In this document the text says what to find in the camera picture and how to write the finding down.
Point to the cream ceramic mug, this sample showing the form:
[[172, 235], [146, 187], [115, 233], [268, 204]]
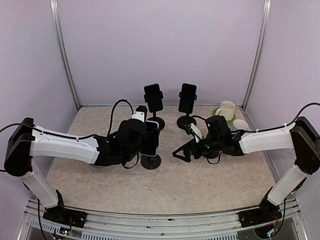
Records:
[[226, 109]]

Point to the aluminium frame post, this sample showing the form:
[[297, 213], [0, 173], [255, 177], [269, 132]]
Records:
[[54, 6], [258, 53]]

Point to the right aluminium frame post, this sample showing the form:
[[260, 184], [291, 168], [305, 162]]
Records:
[[258, 53]]

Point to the blue phone black screen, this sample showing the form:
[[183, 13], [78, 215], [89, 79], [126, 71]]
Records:
[[152, 89]]

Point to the black folding stand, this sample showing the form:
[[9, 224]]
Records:
[[150, 163], [212, 155]]

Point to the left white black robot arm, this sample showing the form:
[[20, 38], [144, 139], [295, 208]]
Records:
[[134, 137]]

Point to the left aluminium frame post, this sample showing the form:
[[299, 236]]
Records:
[[54, 6]]

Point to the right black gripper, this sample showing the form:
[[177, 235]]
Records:
[[191, 145]]

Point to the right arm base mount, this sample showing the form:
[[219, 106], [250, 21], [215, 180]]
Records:
[[255, 216]]

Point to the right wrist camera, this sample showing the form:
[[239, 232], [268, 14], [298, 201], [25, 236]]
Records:
[[192, 129]]

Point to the green saucer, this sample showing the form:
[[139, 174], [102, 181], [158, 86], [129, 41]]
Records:
[[221, 118]]

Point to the black pole phone stand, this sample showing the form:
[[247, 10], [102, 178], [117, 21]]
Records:
[[184, 120], [155, 117]]

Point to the front aluminium rail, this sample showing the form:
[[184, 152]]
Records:
[[104, 225]]

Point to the light blue mug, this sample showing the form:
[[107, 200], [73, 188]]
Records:
[[239, 124]]

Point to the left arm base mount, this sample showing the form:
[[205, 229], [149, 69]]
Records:
[[65, 216]]

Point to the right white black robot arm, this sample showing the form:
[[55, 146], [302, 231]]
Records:
[[299, 136]]

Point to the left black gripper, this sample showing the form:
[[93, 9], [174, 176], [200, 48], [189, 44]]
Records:
[[155, 135]]

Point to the teal phone black screen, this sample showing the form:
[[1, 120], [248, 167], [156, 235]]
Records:
[[187, 98]]

